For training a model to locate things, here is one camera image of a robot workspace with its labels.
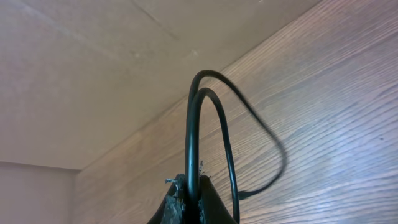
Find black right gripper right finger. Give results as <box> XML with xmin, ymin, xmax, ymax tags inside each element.
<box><xmin>200</xmin><ymin>175</ymin><xmax>237</xmax><ymax>224</ymax></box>

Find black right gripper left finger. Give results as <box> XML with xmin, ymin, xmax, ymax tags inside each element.
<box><xmin>147</xmin><ymin>174</ymin><xmax>185</xmax><ymax>224</ymax></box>

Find black separated usb cable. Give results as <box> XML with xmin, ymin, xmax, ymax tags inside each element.
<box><xmin>185</xmin><ymin>69</ymin><xmax>289</xmax><ymax>224</ymax></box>

